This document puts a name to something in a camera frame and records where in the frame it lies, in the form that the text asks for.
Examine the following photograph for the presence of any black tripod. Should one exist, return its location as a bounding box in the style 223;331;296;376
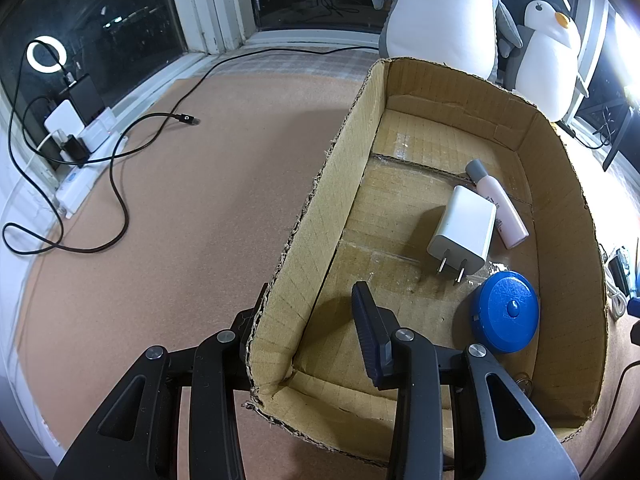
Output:
602;105;640;172

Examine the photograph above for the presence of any small penguin plush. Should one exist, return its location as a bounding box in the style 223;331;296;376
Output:
512;0;590;123

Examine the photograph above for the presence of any thin black charging cable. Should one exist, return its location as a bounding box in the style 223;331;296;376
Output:
9;40;71;211

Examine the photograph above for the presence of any black power cable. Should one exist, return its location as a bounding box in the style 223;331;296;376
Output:
75;46;380;166

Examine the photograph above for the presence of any white wall charger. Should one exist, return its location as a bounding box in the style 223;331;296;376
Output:
426;185;498;286

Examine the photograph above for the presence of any large penguin plush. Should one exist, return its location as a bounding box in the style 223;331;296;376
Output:
371;0;523;83

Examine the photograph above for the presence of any white power strip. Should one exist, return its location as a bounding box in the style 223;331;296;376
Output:
54;110;129;219

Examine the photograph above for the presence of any blue round tape measure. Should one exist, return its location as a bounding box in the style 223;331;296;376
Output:
469;270;541;355

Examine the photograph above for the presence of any black usb cable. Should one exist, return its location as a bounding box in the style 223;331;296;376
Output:
1;112;202;257

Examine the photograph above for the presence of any thin white cable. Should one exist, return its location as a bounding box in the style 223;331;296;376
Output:
0;132;56;211

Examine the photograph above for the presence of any white flat power adapter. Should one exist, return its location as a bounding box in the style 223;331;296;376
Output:
44;101;87;143

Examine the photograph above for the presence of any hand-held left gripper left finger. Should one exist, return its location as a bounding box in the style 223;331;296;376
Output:
52;282;268;480

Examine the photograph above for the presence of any white window frame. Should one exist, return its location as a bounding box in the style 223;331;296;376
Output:
0;0;640;241

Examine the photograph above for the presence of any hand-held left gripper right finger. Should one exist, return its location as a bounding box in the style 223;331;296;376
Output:
351;281;581;480

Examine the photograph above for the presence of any small pink bottle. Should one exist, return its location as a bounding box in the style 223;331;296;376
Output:
465;159;530;250

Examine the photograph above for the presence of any small black plug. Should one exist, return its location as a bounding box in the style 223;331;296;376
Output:
59;134;90;168

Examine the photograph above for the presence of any cardboard box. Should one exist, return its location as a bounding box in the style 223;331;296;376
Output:
242;56;612;466

